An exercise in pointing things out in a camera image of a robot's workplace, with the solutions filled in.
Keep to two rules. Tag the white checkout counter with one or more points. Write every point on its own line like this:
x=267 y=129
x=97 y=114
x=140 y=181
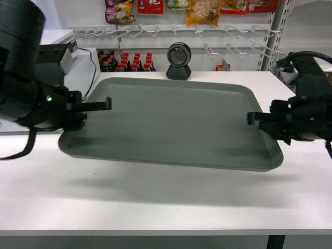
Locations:
x=49 y=192

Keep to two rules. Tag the white cash register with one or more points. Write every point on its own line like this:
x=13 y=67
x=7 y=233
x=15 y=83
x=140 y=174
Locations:
x=26 y=68

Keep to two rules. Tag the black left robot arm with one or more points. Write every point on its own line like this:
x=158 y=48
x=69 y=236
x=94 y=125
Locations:
x=23 y=18

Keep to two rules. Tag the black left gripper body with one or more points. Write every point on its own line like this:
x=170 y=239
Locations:
x=53 y=110

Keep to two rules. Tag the white metal shelf unit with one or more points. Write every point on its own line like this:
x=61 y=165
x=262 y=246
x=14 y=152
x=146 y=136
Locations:
x=252 y=42

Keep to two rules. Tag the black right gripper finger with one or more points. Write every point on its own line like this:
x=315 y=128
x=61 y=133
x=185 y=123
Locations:
x=252 y=117

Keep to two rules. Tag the grey rectangular serving tray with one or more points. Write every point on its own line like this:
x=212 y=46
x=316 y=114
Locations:
x=198 y=124

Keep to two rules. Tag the black barcode scanner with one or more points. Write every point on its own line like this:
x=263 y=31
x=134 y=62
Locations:
x=179 y=55

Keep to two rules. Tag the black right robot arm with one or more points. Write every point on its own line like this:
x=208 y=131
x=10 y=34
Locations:
x=311 y=81

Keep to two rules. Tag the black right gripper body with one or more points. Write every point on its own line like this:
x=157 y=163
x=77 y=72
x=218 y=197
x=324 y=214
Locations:
x=301 y=119

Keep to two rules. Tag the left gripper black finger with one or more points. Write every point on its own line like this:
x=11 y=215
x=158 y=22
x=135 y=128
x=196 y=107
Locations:
x=96 y=106

